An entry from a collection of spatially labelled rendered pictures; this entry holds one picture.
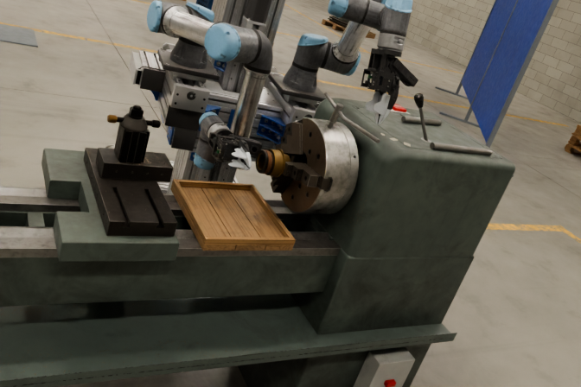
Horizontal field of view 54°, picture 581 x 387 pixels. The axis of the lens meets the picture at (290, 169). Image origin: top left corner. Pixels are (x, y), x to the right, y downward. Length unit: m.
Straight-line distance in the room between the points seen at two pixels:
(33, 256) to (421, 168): 1.15
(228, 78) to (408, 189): 1.00
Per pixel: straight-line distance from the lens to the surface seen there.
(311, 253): 1.87
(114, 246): 1.52
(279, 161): 1.78
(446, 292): 2.32
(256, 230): 1.81
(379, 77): 1.64
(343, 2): 1.74
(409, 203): 1.90
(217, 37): 1.88
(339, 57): 2.41
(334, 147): 1.77
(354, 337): 2.12
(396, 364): 2.30
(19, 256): 1.58
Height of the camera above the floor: 1.75
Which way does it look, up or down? 22 degrees down
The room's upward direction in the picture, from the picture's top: 18 degrees clockwise
